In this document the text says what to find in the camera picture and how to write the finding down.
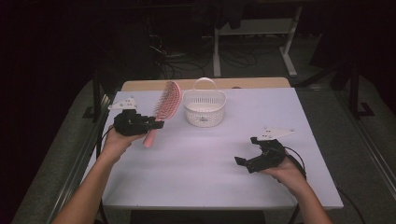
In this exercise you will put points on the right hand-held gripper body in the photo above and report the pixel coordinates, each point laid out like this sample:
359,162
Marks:
269,154

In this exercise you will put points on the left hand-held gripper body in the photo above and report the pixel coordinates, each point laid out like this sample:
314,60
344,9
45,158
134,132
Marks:
127,123

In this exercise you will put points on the pink hairbrush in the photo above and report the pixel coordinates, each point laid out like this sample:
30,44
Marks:
166,101

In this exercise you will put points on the white slotted plastic basket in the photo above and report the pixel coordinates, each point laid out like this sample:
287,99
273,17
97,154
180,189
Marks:
204,107

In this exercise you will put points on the person's left hand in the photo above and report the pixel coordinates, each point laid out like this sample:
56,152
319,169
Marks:
120,141

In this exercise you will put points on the person's right hand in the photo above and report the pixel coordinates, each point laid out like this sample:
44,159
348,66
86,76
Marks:
288,174

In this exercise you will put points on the black metal stand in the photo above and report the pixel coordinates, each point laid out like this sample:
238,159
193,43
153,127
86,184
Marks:
96,93
356,93

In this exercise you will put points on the white metal desk frame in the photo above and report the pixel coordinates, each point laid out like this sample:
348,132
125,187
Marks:
255,27

